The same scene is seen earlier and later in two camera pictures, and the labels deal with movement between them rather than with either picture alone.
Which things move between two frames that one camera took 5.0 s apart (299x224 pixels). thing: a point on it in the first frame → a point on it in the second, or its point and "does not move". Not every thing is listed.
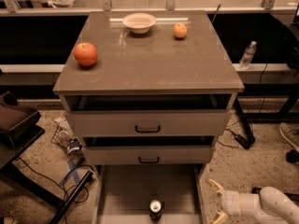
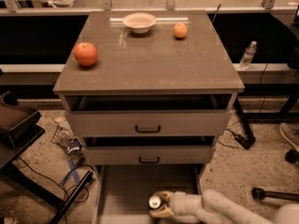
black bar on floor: [87, 178] does not move
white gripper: [231, 202] → [179, 203]
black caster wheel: [292, 156] does not move
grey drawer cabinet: [148, 88] does not move
